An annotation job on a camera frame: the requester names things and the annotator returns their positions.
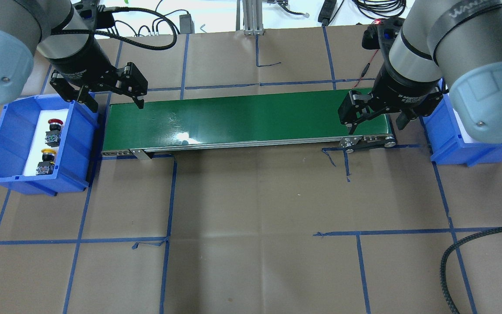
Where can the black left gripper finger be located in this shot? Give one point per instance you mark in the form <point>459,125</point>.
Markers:
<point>68,93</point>
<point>128,81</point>

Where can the blue bin with buttons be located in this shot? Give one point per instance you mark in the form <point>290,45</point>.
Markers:
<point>17,125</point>

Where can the black power adapter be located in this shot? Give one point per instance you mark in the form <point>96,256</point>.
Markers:
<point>186,24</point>

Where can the white foam pad left bin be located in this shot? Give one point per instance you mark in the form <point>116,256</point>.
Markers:
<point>38,141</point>

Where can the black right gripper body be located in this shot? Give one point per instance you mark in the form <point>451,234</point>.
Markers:
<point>401,85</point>

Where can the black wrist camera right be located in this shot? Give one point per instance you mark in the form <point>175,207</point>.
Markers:
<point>382,31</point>

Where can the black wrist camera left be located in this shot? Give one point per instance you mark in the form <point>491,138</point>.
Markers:
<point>94,15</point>

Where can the green conveyor belt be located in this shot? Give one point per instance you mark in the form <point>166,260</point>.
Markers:
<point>244,121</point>

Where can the aluminium frame post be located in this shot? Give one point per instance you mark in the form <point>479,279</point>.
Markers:
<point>252,17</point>

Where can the blue empty bin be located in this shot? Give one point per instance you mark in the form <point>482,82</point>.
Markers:
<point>447,145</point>

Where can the red push button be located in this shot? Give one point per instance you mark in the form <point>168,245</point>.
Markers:
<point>52,137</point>

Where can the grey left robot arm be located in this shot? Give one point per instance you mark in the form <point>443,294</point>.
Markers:
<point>64,33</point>

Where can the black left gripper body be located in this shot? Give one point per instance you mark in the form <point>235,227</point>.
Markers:
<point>81,61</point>

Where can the yellow push button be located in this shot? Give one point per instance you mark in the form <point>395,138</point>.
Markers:
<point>46,166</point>

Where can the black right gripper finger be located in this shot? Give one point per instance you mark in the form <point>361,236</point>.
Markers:
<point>358,107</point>
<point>405,117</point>

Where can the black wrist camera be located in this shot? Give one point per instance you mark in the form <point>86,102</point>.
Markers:
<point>382,31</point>
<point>94,15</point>

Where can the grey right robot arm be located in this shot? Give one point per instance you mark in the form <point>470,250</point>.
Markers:
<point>457,41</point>

